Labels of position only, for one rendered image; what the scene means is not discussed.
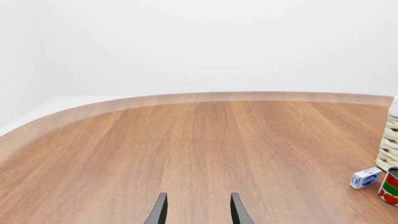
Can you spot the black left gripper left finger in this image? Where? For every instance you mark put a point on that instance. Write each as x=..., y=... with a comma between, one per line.
x=159, y=212

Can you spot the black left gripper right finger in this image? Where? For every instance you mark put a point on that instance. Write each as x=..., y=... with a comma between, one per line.
x=240, y=213

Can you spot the small white and blue box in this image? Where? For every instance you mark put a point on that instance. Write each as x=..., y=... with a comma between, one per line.
x=365, y=178

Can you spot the red and green tomato tin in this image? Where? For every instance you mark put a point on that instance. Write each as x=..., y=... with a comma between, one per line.
x=390, y=186

